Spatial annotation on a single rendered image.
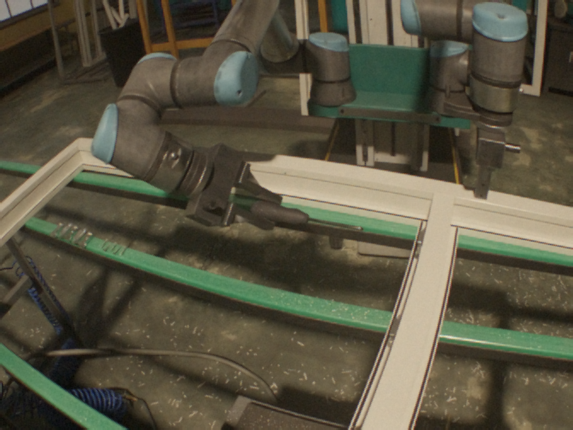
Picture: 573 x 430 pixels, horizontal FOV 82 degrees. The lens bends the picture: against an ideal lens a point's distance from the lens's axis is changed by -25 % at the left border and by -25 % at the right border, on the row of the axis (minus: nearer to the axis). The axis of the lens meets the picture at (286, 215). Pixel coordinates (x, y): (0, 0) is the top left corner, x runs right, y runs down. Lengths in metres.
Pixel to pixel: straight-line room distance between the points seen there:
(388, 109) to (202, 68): 1.06
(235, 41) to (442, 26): 0.36
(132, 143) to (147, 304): 1.41
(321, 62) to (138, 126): 1.04
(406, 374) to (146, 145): 0.49
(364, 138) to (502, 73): 1.34
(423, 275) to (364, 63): 1.22
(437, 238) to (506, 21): 0.37
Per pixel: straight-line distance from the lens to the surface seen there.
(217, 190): 0.70
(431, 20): 0.76
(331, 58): 1.58
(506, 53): 0.64
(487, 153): 0.68
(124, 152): 0.65
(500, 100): 0.67
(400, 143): 1.97
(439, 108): 1.61
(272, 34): 1.44
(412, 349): 0.55
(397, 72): 1.73
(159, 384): 1.71
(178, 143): 0.67
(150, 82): 0.70
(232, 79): 0.64
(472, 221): 0.82
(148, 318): 1.93
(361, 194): 0.83
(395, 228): 0.81
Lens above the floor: 1.39
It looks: 38 degrees down
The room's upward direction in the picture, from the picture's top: 8 degrees counter-clockwise
